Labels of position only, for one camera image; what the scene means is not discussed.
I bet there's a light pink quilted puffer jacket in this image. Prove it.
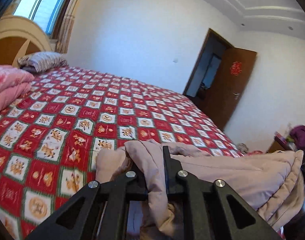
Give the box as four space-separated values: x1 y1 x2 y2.
96 139 305 239

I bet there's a purple jacket on dresser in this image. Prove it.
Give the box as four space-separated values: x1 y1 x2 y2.
290 125 305 150

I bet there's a brown wooden dresser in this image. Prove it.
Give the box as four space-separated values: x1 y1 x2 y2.
266 138 297 153

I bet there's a red box on dresser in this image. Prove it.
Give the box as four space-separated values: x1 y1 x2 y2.
274 132 289 147

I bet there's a grey cloth pile on floor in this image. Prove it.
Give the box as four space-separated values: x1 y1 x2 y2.
237 143 249 154

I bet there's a red patchwork bear bedspread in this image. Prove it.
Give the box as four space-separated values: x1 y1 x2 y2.
0 67 241 239

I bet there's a brown wooden door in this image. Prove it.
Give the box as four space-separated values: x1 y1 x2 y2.
202 47 257 130

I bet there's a red double happiness decoration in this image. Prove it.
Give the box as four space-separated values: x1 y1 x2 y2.
230 61 242 76

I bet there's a pink folded quilt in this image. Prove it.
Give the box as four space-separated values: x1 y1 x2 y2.
0 65 34 112

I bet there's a striped pillow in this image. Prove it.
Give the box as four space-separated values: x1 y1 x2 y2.
17 51 68 74

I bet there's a cream and wood headboard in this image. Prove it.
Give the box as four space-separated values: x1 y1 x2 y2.
0 15 52 68

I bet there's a beige patterned right curtain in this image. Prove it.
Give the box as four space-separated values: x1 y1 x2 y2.
54 0 81 54

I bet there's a silver door handle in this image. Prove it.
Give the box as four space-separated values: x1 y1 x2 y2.
233 93 240 100

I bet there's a window with blue frame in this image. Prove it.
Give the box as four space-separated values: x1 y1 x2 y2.
13 0 65 35

